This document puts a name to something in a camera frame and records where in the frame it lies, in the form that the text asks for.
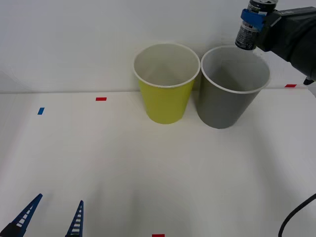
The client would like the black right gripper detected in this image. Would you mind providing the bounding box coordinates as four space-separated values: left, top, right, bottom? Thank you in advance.
241 8 296 64

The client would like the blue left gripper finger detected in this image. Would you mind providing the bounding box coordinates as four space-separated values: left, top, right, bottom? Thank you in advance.
65 200 84 237
0 193 43 237

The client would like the black and silver drink can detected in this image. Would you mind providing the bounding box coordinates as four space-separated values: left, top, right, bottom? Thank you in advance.
234 0 278 51

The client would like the grey plastic waste bin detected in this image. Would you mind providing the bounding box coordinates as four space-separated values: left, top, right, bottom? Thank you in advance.
200 46 271 129

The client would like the yellow-green plastic waste bin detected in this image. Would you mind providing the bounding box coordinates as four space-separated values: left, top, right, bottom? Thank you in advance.
133 43 200 125

